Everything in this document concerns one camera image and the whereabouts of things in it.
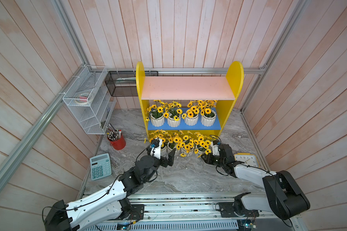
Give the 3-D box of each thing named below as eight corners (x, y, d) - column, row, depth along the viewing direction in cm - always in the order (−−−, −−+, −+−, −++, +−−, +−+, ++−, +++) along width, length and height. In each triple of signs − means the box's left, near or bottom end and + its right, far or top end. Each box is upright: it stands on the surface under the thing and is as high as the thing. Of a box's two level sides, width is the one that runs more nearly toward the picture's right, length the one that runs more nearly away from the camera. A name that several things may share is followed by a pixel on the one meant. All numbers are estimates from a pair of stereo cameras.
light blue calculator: (92, 181, 86) (89, 179, 83) (92, 160, 94) (89, 158, 91) (111, 175, 88) (109, 172, 85) (109, 155, 97) (107, 152, 93)
